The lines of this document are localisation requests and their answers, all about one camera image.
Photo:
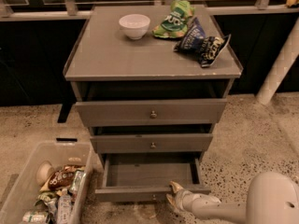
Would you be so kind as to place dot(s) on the grey top drawer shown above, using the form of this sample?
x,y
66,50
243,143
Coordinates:
x,y
150,112

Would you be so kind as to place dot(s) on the green white snack packet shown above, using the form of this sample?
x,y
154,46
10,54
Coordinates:
x,y
79,174

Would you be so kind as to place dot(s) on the small yellow object on rail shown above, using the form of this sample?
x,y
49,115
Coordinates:
x,y
292,3

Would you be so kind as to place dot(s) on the blue chip bag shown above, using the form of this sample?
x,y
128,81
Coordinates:
x,y
190,41

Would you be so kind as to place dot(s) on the green chip bag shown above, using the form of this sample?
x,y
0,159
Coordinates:
x,y
174,26

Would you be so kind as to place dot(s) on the clear plastic storage bin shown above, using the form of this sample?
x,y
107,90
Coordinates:
x,y
22,196

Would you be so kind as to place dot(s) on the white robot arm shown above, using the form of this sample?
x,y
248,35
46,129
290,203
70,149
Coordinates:
x,y
272,198

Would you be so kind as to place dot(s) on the grey middle drawer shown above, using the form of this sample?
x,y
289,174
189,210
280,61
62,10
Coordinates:
x,y
144,143

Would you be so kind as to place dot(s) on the white ceramic bowl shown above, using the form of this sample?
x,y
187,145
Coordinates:
x,y
134,26

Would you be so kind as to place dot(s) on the beige upturned bowl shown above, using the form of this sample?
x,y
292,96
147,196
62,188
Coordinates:
x,y
44,171

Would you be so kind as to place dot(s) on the grey bottom drawer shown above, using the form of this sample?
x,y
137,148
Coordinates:
x,y
146,177

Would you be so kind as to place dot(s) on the clear plastic water bottle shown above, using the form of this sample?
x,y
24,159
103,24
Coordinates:
x,y
64,208

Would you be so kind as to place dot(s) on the grey drawer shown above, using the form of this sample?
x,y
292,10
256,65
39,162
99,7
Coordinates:
x,y
150,112
144,143
146,177

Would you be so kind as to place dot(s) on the brown snack bag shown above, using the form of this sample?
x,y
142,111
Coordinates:
x,y
62,178

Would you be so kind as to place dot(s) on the grey wooden drawer cabinet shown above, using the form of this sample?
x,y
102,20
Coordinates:
x,y
109,66

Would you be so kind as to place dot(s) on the metal window railing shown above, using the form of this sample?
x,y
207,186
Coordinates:
x,y
43,15

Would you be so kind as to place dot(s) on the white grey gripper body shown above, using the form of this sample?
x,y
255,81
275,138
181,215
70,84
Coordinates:
x,y
189,200

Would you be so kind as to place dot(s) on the white diagonal support pole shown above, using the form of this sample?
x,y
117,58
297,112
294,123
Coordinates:
x,y
281,66

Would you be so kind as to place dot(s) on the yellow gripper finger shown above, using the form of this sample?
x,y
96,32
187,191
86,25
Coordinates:
x,y
171,199
176,187

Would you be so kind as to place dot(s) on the black yellow chip bag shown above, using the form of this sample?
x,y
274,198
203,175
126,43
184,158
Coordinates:
x,y
210,48

